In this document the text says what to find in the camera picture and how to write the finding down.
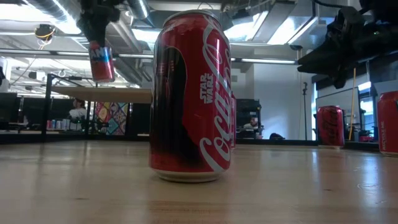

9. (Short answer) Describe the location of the red Fanta can blue print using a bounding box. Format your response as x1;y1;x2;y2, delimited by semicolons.
88;42;116;83

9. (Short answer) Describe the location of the yellow cable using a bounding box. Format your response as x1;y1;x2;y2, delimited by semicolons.
348;67;357;141

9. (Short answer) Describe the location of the black yellow ceiling cable reel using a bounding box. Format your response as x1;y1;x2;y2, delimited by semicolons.
34;24;57;42

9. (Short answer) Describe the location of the black shelf cart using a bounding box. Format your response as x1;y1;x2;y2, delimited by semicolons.
235;98;262;140

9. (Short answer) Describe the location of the colourful patchwork poster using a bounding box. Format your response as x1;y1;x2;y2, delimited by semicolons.
95;102;129;136

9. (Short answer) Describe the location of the person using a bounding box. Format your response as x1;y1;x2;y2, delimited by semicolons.
243;117;261;130
67;98;88;131

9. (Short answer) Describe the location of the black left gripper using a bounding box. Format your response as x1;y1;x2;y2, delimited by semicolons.
76;0;124;47

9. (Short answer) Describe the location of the wooden shelf with black legs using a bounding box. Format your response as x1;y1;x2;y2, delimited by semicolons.
42;73;153;142

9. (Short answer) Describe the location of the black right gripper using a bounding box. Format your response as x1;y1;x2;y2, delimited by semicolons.
297;6;398;90

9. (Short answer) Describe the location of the black tripod stand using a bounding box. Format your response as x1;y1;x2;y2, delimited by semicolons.
302;82;309;141

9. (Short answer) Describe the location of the black monitor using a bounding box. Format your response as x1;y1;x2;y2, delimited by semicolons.
0;92;19;131

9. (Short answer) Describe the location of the dark red soda can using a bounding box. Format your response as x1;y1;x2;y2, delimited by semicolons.
316;105;345;147

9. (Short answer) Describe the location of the silver ventilation duct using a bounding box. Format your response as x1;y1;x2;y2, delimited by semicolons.
126;0;150;20

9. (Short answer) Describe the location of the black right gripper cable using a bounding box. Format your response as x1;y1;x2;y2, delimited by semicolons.
312;0;346;9

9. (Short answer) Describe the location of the red Coca-Cola Star Wars can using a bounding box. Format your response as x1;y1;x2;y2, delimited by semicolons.
149;9;233;184

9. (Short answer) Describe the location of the fluorescent ceiling light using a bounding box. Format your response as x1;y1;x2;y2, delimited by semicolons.
239;57;297;65

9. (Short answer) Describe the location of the red can with recycle print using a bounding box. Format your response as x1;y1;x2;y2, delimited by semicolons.
377;90;398;157

